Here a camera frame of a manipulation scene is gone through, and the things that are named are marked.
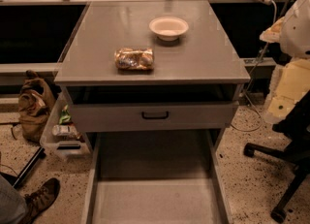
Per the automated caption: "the brown leather boot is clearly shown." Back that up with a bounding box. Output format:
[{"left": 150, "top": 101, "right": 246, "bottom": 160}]
[{"left": 18, "top": 177, "right": 60, "bottom": 224}]

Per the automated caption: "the brown backpack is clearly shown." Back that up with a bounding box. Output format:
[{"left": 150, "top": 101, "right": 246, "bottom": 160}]
[{"left": 18, "top": 70, "right": 56, "bottom": 143}]

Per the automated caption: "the grey trouser leg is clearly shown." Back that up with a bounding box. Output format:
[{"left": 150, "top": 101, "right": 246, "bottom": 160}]
[{"left": 0, "top": 176, "right": 28, "bottom": 224}]

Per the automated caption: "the grey drawer cabinet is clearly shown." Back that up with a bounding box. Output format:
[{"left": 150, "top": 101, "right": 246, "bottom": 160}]
[{"left": 55, "top": 1, "right": 249, "bottom": 144}]

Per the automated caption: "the clear plastic storage bin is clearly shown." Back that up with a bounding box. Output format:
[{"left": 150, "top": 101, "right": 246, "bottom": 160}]
[{"left": 40, "top": 94, "right": 92, "bottom": 160}]

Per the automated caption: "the white paper bowl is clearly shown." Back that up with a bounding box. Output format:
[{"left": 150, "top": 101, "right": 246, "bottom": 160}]
[{"left": 149, "top": 16, "right": 189, "bottom": 42}]

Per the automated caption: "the green snack bag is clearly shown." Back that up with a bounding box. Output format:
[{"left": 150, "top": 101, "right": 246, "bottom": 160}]
[{"left": 58, "top": 105, "right": 72, "bottom": 125}]

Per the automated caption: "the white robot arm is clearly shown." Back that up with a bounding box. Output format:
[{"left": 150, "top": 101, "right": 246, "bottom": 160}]
[{"left": 260, "top": 0, "right": 310, "bottom": 124}]

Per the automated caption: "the black office chair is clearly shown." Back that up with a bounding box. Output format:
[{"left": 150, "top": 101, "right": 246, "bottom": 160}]
[{"left": 243, "top": 91, "right": 310, "bottom": 223}]

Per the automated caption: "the grey middle drawer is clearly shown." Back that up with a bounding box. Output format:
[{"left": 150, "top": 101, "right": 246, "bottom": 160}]
[{"left": 65, "top": 84, "right": 239, "bottom": 132}]

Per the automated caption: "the open bottom drawer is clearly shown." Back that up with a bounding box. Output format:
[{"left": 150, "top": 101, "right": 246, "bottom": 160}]
[{"left": 80, "top": 130, "right": 233, "bottom": 224}]

